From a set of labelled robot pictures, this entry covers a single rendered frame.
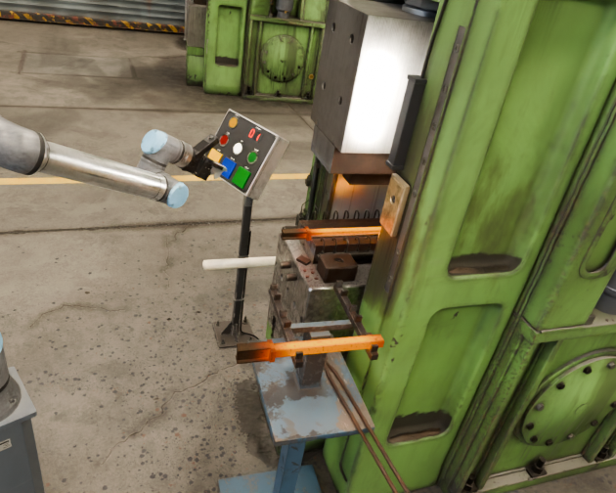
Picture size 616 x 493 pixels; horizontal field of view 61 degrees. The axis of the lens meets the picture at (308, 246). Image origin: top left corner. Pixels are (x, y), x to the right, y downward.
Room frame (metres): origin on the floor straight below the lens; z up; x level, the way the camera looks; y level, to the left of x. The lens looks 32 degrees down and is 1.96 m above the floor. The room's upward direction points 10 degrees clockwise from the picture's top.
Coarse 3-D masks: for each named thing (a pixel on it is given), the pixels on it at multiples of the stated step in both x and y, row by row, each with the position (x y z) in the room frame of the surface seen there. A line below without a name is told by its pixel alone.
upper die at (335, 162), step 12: (312, 144) 1.76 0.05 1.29; (324, 144) 1.66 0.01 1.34; (324, 156) 1.65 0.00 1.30; (336, 156) 1.59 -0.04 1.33; (348, 156) 1.60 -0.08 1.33; (360, 156) 1.62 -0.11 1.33; (372, 156) 1.64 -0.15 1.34; (384, 156) 1.66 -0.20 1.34; (336, 168) 1.59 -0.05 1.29; (348, 168) 1.61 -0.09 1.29; (360, 168) 1.62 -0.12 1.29; (372, 168) 1.64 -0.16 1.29; (384, 168) 1.66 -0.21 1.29
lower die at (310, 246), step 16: (304, 224) 1.72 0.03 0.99; (320, 224) 1.75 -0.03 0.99; (336, 224) 1.77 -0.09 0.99; (352, 224) 1.79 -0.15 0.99; (368, 224) 1.81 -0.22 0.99; (304, 240) 1.68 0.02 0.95; (320, 240) 1.63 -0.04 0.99; (336, 240) 1.65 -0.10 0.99; (352, 240) 1.67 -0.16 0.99; (368, 240) 1.69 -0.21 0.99
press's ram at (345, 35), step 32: (352, 0) 1.78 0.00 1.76; (352, 32) 1.61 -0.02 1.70; (384, 32) 1.56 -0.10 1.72; (416, 32) 1.60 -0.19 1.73; (320, 64) 1.80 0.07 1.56; (352, 64) 1.57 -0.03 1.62; (384, 64) 1.57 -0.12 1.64; (416, 64) 1.61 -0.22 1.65; (320, 96) 1.76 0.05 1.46; (352, 96) 1.54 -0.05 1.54; (384, 96) 1.58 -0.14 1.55; (320, 128) 1.71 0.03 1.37; (352, 128) 1.55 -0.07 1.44; (384, 128) 1.59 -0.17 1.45
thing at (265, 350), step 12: (348, 336) 1.08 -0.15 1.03; (360, 336) 1.09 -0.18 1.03; (372, 336) 1.10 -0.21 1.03; (240, 348) 0.95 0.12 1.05; (252, 348) 0.96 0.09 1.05; (264, 348) 0.97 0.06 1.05; (276, 348) 0.99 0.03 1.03; (288, 348) 1.00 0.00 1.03; (300, 348) 1.00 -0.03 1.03; (312, 348) 1.02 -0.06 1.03; (324, 348) 1.03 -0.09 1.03; (336, 348) 1.04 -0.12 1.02; (348, 348) 1.05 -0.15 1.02; (360, 348) 1.07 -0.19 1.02; (240, 360) 0.95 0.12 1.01; (252, 360) 0.96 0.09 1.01; (264, 360) 0.97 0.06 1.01
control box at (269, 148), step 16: (224, 128) 2.20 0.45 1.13; (240, 128) 2.15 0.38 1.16; (256, 128) 2.11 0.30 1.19; (256, 144) 2.06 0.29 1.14; (272, 144) 2.02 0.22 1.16; (240, 160) 2.05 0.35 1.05; (256, 160) 2.01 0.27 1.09; (272, 160) 2.02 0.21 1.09; (256, 176) 1.96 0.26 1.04; (256, 192) 1.97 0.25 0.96
